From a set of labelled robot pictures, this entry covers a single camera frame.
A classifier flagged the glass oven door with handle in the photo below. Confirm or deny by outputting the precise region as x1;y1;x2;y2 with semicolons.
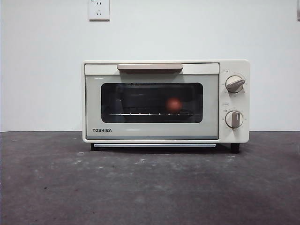
84;62;220;141

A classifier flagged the brown egg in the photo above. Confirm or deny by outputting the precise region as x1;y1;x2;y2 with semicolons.
165;97;183;114

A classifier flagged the silver crumb tray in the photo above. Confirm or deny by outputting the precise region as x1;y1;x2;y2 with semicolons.
93;143;217;148

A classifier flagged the beige oven knob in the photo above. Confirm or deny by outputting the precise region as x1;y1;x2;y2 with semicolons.
225;110;244;129
225;75;246;94

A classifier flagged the cream Toshiba toaster oven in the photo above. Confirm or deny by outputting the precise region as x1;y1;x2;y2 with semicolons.
82;60;250;154

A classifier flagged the metal wire oven rack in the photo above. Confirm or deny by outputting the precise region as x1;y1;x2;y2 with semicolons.
108;112;195;117

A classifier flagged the white wall socket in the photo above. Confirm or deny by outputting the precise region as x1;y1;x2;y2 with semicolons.
89;0;110;22

